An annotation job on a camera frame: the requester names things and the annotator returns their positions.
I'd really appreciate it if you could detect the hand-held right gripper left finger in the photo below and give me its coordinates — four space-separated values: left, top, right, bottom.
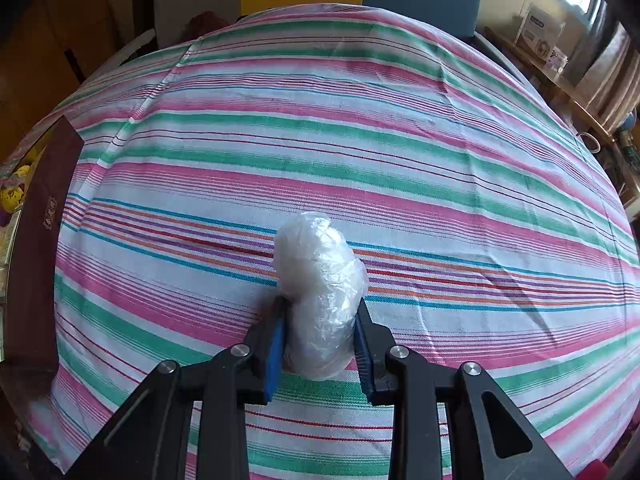
65 295 288 480

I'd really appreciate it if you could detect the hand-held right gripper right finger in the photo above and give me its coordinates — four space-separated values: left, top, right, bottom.
354 297 573 480

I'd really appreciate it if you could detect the gold metal tin box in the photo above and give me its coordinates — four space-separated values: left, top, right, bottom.
0 115 85 376

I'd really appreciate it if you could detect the striped bedsheet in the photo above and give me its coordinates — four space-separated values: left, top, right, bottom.
0 2 638 480

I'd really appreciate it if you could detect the red garment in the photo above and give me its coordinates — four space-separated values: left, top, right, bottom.
582 460 613 480

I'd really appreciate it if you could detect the white cup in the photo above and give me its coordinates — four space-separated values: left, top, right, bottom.
575 130 601 156

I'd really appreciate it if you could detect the wooden desk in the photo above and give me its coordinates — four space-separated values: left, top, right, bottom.
482 25 616 141

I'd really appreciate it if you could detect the cluttered shelf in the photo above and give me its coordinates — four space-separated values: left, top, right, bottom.
605 110 640 201

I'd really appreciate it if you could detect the dark red cloth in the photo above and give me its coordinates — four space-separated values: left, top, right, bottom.
187 10 241 41

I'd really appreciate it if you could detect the white carton on desk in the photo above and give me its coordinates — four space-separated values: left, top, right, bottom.
515 2 568 61

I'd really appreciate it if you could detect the plaid curtain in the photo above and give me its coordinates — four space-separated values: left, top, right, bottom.
565 10 640 131

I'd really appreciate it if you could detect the wooden wardrobe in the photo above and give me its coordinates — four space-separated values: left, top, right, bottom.
0 0 138 161

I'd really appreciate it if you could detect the white bed rail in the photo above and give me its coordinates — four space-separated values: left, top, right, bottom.
117 27 157 66
472 32 531 86

